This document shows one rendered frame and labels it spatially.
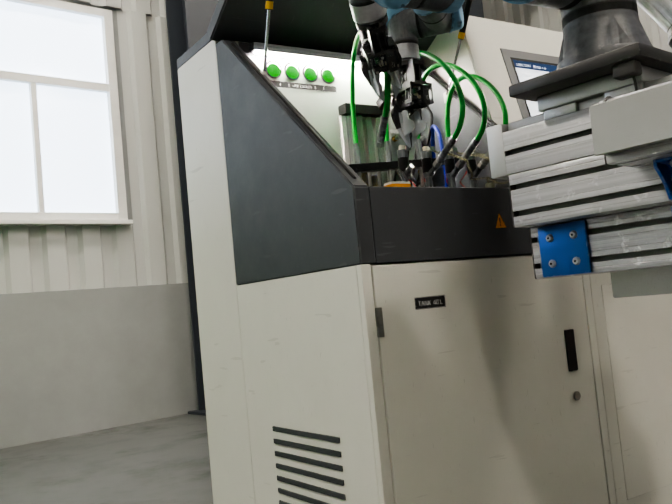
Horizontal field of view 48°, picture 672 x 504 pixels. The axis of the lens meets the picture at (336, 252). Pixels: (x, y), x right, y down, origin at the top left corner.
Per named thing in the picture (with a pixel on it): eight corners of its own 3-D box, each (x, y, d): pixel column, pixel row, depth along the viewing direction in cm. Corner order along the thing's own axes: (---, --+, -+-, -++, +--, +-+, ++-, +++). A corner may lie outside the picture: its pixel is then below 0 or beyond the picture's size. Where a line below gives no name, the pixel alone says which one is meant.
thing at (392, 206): (376, 263, 153) (369, 186, 154) (364, 265, 157) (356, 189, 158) (576, 251, 187) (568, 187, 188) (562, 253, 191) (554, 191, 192)
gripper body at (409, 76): (411, 104, 184) (406, 56, 185) (390, 113, 191) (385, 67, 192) (435, 106, 188) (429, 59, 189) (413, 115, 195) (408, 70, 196)
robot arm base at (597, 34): (674, 66, 119) (666, 6, 120) (627, 52, 109) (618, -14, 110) (588, 92, 131) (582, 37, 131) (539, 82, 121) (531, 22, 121)
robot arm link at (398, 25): (412, -4, 187) (380, 4, 190) (417, 39, 186) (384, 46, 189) (420, 7, 194) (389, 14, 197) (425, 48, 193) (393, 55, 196)
